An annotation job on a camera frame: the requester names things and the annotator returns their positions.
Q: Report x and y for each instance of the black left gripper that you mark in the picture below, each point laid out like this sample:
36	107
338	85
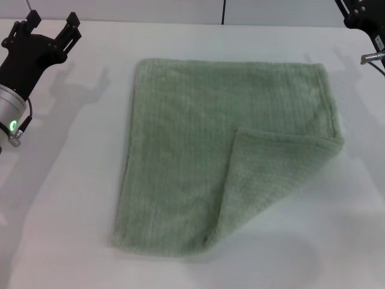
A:
30	54

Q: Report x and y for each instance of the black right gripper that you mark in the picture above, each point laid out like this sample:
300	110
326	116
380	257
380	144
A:
373	21

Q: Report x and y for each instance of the green terry towel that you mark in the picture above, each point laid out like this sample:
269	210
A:
195	144

